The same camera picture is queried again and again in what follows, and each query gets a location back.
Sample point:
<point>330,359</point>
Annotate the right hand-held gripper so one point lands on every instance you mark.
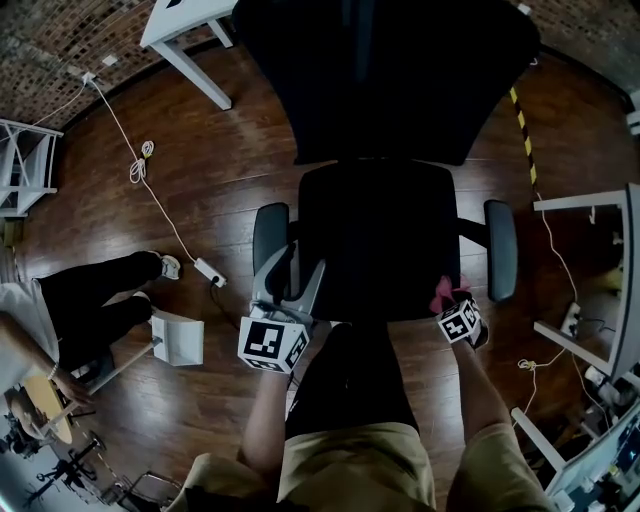
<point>462,322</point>

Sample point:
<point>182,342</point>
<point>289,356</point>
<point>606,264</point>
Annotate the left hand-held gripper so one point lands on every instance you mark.
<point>265,342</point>

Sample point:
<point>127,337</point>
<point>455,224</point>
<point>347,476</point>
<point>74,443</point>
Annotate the pink cloth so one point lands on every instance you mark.
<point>442,292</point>

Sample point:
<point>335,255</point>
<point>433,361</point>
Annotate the black chair seat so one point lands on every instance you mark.
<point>380,240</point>

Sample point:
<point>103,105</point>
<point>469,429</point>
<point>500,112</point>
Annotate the person's right forearm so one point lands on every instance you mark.
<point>477,390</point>

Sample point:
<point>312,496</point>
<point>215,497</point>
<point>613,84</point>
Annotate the person's left forearm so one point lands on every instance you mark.
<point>265,425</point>

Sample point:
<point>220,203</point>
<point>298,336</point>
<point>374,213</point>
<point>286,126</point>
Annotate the black chair armrest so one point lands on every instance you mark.
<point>270,235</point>
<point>501,250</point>

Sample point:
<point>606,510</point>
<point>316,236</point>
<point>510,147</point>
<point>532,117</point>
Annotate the white power strip with plugs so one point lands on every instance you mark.
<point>571,320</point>

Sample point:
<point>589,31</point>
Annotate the person's black trousers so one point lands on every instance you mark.
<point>350,380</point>

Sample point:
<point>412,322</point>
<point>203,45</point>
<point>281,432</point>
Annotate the white dustpan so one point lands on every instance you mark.
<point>180,342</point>

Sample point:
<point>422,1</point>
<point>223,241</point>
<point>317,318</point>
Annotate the person's khaki shirt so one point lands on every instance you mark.
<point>355,470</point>

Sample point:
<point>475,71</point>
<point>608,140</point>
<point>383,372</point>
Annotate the yellow black hazard tape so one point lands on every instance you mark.
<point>524,135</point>

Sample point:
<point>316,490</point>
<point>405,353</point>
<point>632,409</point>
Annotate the white desk with equipment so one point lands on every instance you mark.
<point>600,465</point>

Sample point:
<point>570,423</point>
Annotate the round wooden stool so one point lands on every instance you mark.
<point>42,400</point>

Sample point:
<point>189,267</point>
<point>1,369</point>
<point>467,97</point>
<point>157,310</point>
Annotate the white table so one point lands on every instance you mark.
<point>175,25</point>

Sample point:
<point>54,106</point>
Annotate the white shelf rack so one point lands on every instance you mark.
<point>30,165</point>

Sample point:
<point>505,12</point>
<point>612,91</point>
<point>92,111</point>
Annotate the black tripod stand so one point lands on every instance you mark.
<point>65,470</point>

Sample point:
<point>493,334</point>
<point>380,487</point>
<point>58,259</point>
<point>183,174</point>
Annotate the white frame desk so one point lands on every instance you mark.
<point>627,280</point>

